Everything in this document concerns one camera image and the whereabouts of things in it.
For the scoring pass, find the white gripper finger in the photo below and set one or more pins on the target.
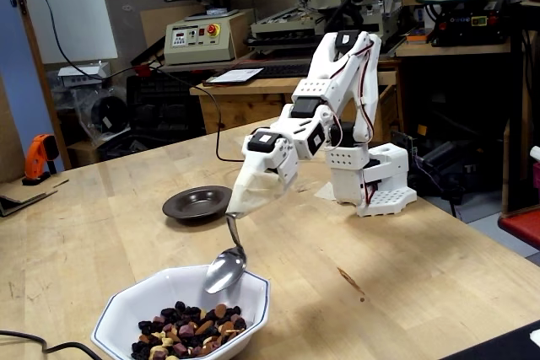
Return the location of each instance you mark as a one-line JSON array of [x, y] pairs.
[[287, 162]]

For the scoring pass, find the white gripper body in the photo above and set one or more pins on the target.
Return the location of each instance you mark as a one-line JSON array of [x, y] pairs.
[[273, 160]]

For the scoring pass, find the bent metal spoon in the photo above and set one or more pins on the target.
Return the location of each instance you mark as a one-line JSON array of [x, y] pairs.
[[223, 271]]

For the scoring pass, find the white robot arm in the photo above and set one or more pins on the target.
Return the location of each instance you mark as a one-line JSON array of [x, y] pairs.
[[367, 82]]

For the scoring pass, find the dark brown metal plate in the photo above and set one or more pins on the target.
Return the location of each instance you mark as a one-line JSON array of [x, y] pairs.
[[194, 204]]

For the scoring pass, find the white octagonal bowl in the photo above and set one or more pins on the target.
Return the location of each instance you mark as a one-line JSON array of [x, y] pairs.
[[169, 288]]

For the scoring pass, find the wooden desk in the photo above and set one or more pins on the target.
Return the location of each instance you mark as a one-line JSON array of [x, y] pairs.
[[236, 103]]

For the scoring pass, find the beige masking tape strip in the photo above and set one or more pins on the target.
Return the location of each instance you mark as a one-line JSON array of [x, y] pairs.
[[324, 193]]

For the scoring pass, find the beige masking tape wrap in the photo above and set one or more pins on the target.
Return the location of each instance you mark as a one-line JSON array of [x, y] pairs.
[[253, 195]]

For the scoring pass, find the white printed sheet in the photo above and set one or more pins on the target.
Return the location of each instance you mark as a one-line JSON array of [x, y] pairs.
[[236, 76]]

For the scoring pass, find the black keyboard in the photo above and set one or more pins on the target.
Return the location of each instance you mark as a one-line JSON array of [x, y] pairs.
[[282, 71]]

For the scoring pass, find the black storage case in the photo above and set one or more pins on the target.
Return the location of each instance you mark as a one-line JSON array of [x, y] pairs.
[[160, 103]]

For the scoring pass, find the beige control box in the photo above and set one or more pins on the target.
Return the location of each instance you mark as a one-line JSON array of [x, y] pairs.
[[198, 50]]

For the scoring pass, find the robot controller circuit board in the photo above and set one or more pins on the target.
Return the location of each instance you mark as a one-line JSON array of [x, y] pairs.
[[403, 143]]

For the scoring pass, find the red connector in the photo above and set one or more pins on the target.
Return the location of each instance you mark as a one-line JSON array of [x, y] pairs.
[[142, 70]]

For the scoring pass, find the black spool in bag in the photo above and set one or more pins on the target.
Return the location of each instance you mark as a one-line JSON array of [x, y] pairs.
[[109, 113]]

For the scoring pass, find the orange book stack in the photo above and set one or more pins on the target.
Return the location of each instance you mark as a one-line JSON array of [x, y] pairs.
[[419, 39]]

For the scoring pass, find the nut and dried fruit mix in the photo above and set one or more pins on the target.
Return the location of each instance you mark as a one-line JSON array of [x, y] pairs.
[[190, 330]]

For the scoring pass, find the wooden side table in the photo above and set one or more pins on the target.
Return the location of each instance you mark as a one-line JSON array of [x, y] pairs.
[[455, 50]]

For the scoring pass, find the orange black hand tool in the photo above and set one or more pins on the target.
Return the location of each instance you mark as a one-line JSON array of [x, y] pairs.
[[38, 153]]

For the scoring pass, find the black scroll saw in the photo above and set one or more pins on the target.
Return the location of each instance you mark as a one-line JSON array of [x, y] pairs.
[[464, 23]]

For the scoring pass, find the white board panel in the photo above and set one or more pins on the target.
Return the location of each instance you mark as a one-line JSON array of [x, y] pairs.
[[76, 6]]

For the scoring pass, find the red chair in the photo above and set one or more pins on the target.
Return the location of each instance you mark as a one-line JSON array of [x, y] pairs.
[[525, 225]]

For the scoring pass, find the flat cardboard pieces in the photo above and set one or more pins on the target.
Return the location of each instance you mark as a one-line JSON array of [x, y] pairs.
[[21, 193]]

